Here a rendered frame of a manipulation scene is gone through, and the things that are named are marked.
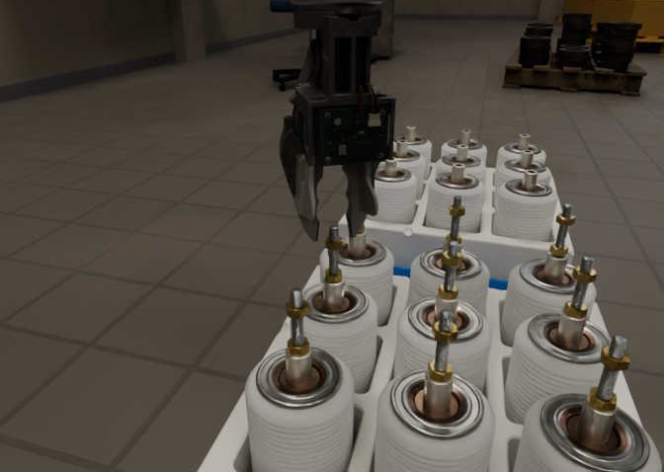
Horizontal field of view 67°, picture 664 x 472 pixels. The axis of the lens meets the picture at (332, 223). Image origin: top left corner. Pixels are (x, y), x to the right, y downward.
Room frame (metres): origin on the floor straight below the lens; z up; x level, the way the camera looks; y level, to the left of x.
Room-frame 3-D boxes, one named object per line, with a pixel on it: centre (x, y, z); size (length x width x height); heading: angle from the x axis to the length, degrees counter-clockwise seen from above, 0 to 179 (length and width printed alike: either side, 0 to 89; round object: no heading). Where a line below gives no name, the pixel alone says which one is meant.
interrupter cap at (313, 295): (0.46, 0.00, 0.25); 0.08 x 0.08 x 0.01
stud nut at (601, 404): (0.28, -0.20, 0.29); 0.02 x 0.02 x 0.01; 63
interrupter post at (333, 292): (0.46, 0.00, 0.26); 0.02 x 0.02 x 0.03
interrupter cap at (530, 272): (0.51, -0.26, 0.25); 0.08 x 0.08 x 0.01
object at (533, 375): (0.39, -0.23, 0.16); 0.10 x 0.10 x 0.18
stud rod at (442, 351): (0.31, -0.09, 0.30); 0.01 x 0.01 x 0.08
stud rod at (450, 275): (0.43, -0.12, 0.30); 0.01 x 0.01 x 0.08
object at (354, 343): (0.46, 0.00, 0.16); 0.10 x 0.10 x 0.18
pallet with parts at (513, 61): (3.50, -1.59, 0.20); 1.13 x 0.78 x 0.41; 156
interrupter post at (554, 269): (0.51, -0.26, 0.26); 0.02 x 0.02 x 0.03
